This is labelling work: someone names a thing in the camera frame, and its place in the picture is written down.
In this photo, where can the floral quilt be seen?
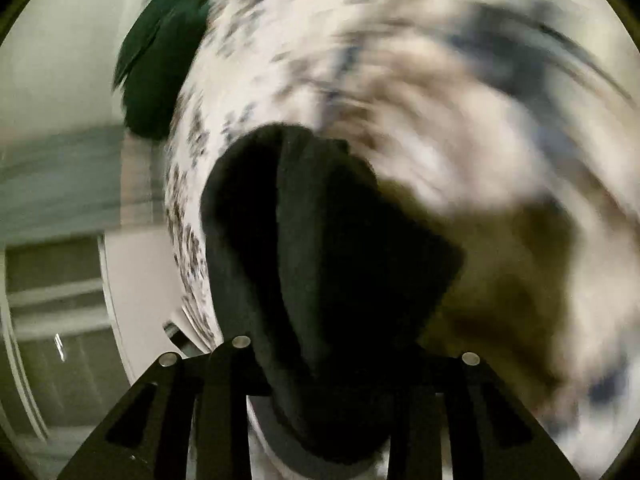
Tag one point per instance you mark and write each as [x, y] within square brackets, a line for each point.
[425, 85]

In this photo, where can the black sweater with white bands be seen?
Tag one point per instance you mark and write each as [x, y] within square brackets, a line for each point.
[320, 240]

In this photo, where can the window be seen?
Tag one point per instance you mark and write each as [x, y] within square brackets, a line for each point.
[50, 340]

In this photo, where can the dark green blanket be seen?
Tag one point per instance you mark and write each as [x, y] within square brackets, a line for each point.
[160, 55]

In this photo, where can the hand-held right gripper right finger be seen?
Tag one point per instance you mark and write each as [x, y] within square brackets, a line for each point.
[465, 400]

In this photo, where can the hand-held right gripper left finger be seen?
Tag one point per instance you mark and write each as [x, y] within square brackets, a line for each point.
[220, 390]

